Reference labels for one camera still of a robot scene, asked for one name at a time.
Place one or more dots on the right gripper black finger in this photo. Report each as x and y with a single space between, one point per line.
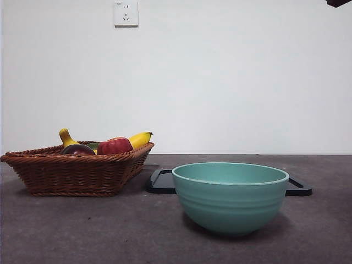
341 2

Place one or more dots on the teal ribbed bowl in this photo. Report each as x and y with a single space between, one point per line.
231 203

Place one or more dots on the dark purple plum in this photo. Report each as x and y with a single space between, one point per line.
78 149

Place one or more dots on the yellow banana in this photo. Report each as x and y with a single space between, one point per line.
140 138

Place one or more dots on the black rectangular tray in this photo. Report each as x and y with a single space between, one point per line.
159 184

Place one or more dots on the red apple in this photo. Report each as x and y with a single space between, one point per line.
114 145

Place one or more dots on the green fruit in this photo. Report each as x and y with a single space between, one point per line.
93 145

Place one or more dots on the brown wicker basket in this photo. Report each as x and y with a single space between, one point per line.
74 176

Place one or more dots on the white wall socket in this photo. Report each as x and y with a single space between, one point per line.
126 13

